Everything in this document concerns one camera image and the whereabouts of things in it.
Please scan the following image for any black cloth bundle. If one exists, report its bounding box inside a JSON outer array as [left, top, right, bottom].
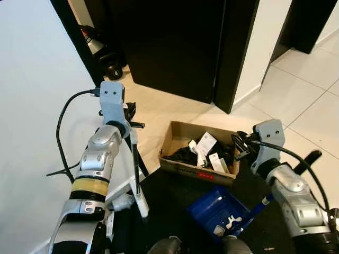
[[164, 139, 236, 167]]

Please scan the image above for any black and silver appliance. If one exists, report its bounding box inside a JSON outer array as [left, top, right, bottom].
[[79, 24, 127, 81]]

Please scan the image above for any brown cardboard box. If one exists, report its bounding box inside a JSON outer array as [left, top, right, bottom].
[[159, 121, 242, 187]]

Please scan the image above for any grey robot right leg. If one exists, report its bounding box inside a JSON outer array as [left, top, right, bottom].
[[221, 237, 254, 254]]

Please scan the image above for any black door jamb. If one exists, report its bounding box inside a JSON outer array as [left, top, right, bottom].
[[271, 0, 337, 53], [213, 0, 260, 114]]

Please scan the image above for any grey robot left leg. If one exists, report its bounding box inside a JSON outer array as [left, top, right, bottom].
[[147, 237, 182, 254]]

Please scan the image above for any black floor mat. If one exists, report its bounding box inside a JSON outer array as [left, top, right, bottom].
[[106, 150, 339, 254]]

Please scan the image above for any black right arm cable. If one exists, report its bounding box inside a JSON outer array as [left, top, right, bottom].
[[248, 139, 325, 211]]

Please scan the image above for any large white paper tag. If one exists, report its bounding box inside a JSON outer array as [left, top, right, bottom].
[[196, 132, 218, 157]]

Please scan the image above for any blue plastic dustpan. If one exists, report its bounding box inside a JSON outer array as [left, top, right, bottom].
[[186, 185, 276, 244]]

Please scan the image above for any black door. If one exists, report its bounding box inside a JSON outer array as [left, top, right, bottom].
[[106, 0, 228, 104]]

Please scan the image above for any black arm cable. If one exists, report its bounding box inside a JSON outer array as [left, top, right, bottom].
[[47, 89, 101, 178], [248, 139, 325, 211]]

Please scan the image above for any narrow white paper tag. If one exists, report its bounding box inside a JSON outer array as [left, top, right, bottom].
[[208, 152, 227, 174]]

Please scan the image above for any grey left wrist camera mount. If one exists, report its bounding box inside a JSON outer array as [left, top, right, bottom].
[[100, 81, 126, 128]]

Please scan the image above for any grey robot leg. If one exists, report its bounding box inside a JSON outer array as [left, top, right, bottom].
[[147, 237, 182, 254], [221, 237, 254, 254]]

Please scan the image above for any thin black door frame post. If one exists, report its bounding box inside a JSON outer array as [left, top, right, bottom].
[[50, 0, 150, 176]]

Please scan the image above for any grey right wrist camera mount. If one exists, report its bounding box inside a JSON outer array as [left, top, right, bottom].
[[251, 119, 286, 173]]

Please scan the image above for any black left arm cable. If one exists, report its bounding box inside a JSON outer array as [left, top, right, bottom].
[[47, 89, 101, 178]]

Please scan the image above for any white bone-shaped scrap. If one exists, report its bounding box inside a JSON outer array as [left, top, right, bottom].
[[221, 215, 244, 230]]

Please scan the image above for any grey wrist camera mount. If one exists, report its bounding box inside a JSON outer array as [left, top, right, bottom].
[[251, 119, 286, 173], [100, 81, 126, 128]]

